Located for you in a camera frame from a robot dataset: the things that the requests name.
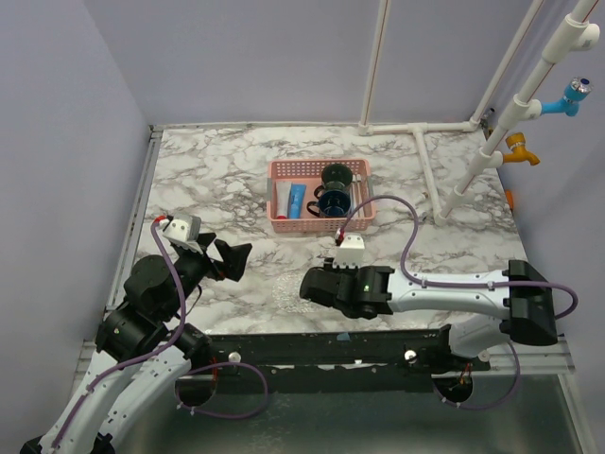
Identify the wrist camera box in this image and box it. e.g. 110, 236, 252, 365
163, 214, 201, 247
333, 234, 365, 269

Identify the pink plastic basket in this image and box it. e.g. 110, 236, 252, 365
266, 158, 373, 234

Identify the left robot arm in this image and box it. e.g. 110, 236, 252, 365
21, 232, 251, 453

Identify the dark green mug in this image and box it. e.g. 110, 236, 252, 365
314, 163, 354, 198

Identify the white toothbrush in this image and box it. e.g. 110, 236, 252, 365
355, 174, 366, 218

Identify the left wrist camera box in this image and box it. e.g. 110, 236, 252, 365
163, 214, 201, 247

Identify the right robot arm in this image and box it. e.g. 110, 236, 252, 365
299, 260, 558, 374

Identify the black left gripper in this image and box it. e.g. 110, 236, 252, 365
162, 232, 252, 319

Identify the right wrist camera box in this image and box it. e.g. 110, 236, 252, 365
333, 234, 365, 269

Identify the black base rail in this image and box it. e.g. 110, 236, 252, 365
175, 328, 490, 401

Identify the yellow faucet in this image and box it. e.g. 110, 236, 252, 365
503, 132, 540, 166

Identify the dark blue mug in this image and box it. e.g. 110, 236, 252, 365
306, 190, 352, 218

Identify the grey toothbrush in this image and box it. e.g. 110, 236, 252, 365
350, 175, 360, 218

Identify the white pvc pipe frame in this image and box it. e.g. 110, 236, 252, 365
357, 1, 600, 226

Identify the blue faucet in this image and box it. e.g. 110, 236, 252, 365
541, 77, 593, 117

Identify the blue toothpaste tube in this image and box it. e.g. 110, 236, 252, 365
288, 183, 306, 219

